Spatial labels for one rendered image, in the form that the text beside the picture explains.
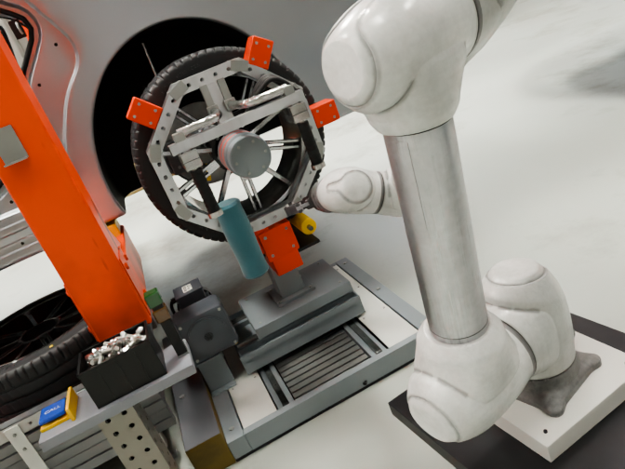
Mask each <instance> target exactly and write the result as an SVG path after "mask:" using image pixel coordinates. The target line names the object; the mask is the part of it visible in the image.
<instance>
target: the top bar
mask: <svg viewBox="0 0 625 469"><path fill-rule="evenodd" d="M305 99H306V96H305V93H304V91H303V89H298V90H296V91H295V93H293V94H290V95H288V96H283V97H281V98H278V99H276V100H272V101H270V102H268V103H265V104H263V105H261V106H259V107H257V108H254V109H252V110H250V111H248V112H245V113H243V114H239V115H237V116H236V117H234V118H231V119H229V120H227V121H224V122H222V123H220V124H216V125H215V126H214V127H210V128H208V129H205V130H203V131H201V132H198V133H196V134H194V135H192V136H190V137H188V138H186V139H187V140H185V141H181V142H179V143H173V144H170V145H168V146H167V148H168V150H169V152H170V154H171V156H176V155H178V154H181V153H184V152H186V151H188V150H190V149H192V148H194V147H197V146H199V145H201V144H203V143H206V142H208V141H212V140H214V139H216V138H217V137H220V136H222V135H224V134H227V133H229V132H231V131H234V130H236V129H238V128H239V127H243V126H245V125H248V124H250V123H252V122H254V121H257V120H259V119H261V118H263V117H265V116H267V115H269V114H273V113H275V112H278V111H280V110H282V109H285V108H286V107H288V106H290V105H293V104H295V103H297V102H299V101H303V100H305Z"/></svg>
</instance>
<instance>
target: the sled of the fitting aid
mask: <svg viewBox="0 0 625 469"><path fill-rule="evenodd" d="M363 312H365V308H364V306H363V304H362V301H361V299H360V296H359V295H358V294H357V293H356V292H355V291H354V290H353V291H351V292H349V293H347V294H345V295H344V296H342V297H340V298H338V299H336V300H334V301H332V302H330V303H328V304H326V305H325V306H323V307H321V308H319V309H317V310H315V311H313V312H311V313H309V314H307V315H305V316H304V317H302V318H300V319H298V320H296V321H294V322H292V323H290V324H288V325H287V326H285V327H283V328H280V329H278V330H276V331H275V332H273V333H271V334H270V335H268V336H266V337H264V338H262V339H259V337H258V335H257V334H256V332H255V330H254V329H253V328H252V326H251V324H250V323H249V321H248V319H247V318H246V315H245V313H244V312H243V310H240V311H238V312H236V313H234V314H232V315H230V316H229V318H230V319H231V321H232V323H233V326H234V329H235V331H236V333H237V335H238V342H237V343H236V344H235V345H234V348H235V350H236V352H237V354H238V355H239V358H240V360H241V362H242V364H243V366H244V368H245V370H246V373H247V374H250V373H251V372H253V371H255V370H257V369H260V368H262V367H263V366H265V365H267V364H269V363H271V362H273V361H274V360H275V359H277V358H279V357H281V356H283V355H286V354H288V353H289V352H291V351H293V350H295V349H297V348H299V347H301V345H303V344H305V343H307V342H310V341H312V340H313V339H315V338H317V337H319V336H321V335H323V334H325V333H327V332H328V331H330V330H331V329H333V328H336V327H338V326H339V325H341V324H343V323H345V322H347V321H349V320H351V319H352V318H354V317H356V316H358V315H360V314H362V313H363Z"/></svg>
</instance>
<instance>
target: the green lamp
mask: <svg viewBox="0 0 625 469"><path fill-rule="evenodd" d="M143 296H144V300H145V301H146V303H147V305H148V306H149V308H150V309H153V308H154V307H156V306H158V305H160V304H162V303H163V299H162V296H161V294H160V292H159V291H158V289H157V288H153V289H151V290H148V291H146V292H144V293H143Z"/></svg>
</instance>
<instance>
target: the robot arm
mask: <svg viewBox="0 0 625 469"><path fill-rule="evenodd" d="M515 2H516V0H359V1H357V2H356V3H355V4H353V5H352V6H351V7H350V8H349V9H348V10H347V11H346V12H345V13H344V14H343V15H342V16H341V17H340V18H339V20H338V21H337V22H336V23H335V25H334V26H333V28H332V29H331V31H330V32H329V34H328V35H327V37H326V40H325V42H324V45H323V50H322V70H323V74H324V78H325V80H326V83H327V85H328V87H329V89H330V91H331V92H332V94H333V95H334V97H335V98H336V99H337V100H338V101H339V102H340V103H341V104H343V105H344V106H346V107H347V108H349V109H351V110H353V111H355V112H357V113H360V114H363V115H364V116H365V117H366V120H367V121H368V123H369V125H370V126H371V127H373V128H374V129H375V130H376V131H377V132H378V133H380V134H382V135H383V139H384V143H385V147H386V151H387V155H388V158H389V162H390V167H388V168H387V169H386V170H385V171H374V170H367V169H362V168H360V167H340V168H337V169H335V170H333V171H331V172H329V173H328V174H326V175H325V176H324V177H323V178H322V179H321V180H319V181H317V182H316V183H315V184H314V186H313V187H312V188H311V190H310V192H309V194H308V195H307V196H305V197H303V198H302V200H301V201H299V202H297V203H294V202H293V203H291V202H289V203H288V204H287V205H286V207H285V208H284V210H285V212H286V215H287V217H288V216H291V215H294V214H297V213H302V211H303V210H304V209H305V208H307V209H311V208H315V209H317V210H320V211H322V212H325V213H332V212H334V213H341V214H342V213H344V214H347V215H349V214H379V215H383V216H390V217H403V221H404V225H405V228H406V236H407V240H408V244H409V247H410V251H411V255H412V260H413V263H414V267H415V271H416V275H417V279H418V283H419V290H420V294H421V298H422V301H423V306H424V310H425V314H426V317H427V318H426V319H425V320H424V321H423V323H422V324H421V326H420V327H419V330H418V333H417V346H416V354H415V361H414V370H415V371H414V372H413V374H412V375H411V376H410V378H409V381H408V386H407V403H408V406H409V410H410V413H411V415H412V417H413V418H414V420H415V421H416V422H417V423H418V425H419V426H420V427H421V428H422V429H423V430H425V431H426V432H427V433H428V434H430V435H431V436H433V437H435V438H436V439H438V440H441V441H444V442H462V441H466V440H469V439H471V438H474V437H476V436H478V435H480V434H481V433H483V432H484V431H486V430H487V429H489V428H490V427H491V426H492V425H493V424H494V423H495V422H496V421H497V420H498V419H499V418H500V417H501V416H502V415H503V414H504V413H505V412H506V411H507V410H508V408H509V407H510V406H511V405H512V403H513V402H514V401H515V400H519V401H521V402H524V403H526V404H527V405H530V406H532V407H535V408H537V409H541V410H542V411H544V412H545V413H546V414H547V415H549V416H551V417H553V418H558V417H561V416H562V415H563V414H564V413H565V407H566V405H567V403H568V402H569V401H570V399H571V398H572V397H573V395H574V394H575V393H576V392H577V390H578V389H579V388H580V386H581V385H582V384H583V383H584V382H585V381H586V380H587V378H588V377H589V376H590V375H591V373H592V372H594V371H595V370H596V369H598V368H600V367H601V366H602V361H601V357H600V356H599V355H597V354H592V353H583V352H580V351H577V350H576V349H575V335H576V333H575V330H574V329H573V325H572V320H571V315H570V312H569V308H568V304H567V300H566V297H565V294H564V292H563V289H562V287H561V286H560V284H559V282H558V281H557V279H556V278H555V277H554V275H553V274H552V273H551V272H550V271H549V270H548V269H547V268H546V267H545V266H542V265H541V264H539V263H538V262H536V261H534V260H531V259H528V258H511V259H507V260H504V261H500V262H498V263H497V264H495V265H494V266H493V267H492V268H490V269H489V270H488V271H487V272H486V274H485V276H484V278H483V279H482V278H481V273H480V268H479V262H478V257H477V251H476V246H475V241H474V235H473V229H472V220H471V214H470V209H469V203H468V197H467V193H466V187H465V181H464V176H463V170H462V165H461V160H460V154H459V145H458V139H457V133H456V128H455V122H454V117H453V116H454V114H455V112H456V110H457V109H458V106H459V101H460V91H461V84H462V78H463V73H464V67H465V65H466V64H467V63H468V62H469V61H470V60H471V59H472V58H473V57H474V56H475V55H476V54H477V53H478V52H479V51H480V50H481V49H482V48H483V47H484V46H485V44H486V43H487V42H488V41H489V39H490V38H491V37H492V36H493V34H494V33H495V32H496V30H497V29H498V28H499V26H500V25H501V23H502V22H503V21H504V20H505V19H506V17H507V16H508V14H509V13H510V11H511V10H512V8H513V6H514V4H515Z"/></svg>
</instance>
